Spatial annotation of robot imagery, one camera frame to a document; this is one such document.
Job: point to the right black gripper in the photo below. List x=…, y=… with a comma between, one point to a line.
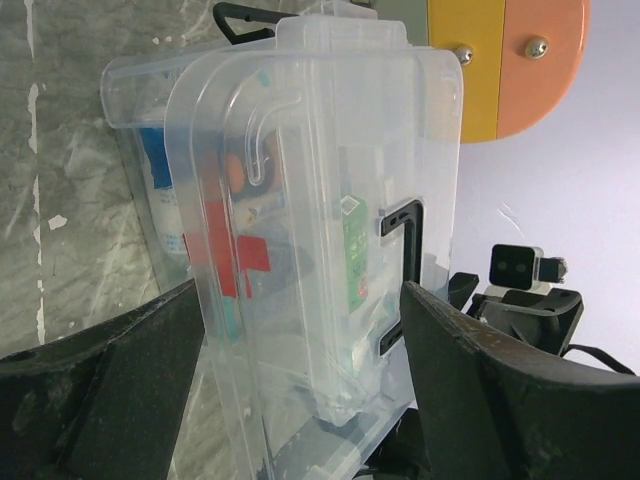
x=544, y=321

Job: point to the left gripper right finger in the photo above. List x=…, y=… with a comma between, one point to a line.
x=492, y=407

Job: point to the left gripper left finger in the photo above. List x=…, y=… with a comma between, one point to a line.
x=106, y=402

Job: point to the teal-header plastic sachet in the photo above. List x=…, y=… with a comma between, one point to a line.
x=229, y=325

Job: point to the green medicine box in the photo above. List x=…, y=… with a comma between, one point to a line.
x=356, y=242

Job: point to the small blue-label vial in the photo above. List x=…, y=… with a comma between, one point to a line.
x=159, y=188

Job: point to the clear plastic storage box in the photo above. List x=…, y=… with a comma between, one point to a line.
x=290, y=443

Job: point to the brown medicine bottle orange cap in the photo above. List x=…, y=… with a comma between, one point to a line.
x=237, y=163

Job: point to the clear plastic box lid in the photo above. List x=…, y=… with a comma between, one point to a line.
x=358, y=110

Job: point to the beige cylinder orange face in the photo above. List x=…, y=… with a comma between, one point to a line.
x=518, y=58

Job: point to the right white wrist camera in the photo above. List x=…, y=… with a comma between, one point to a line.
x=523, y=268

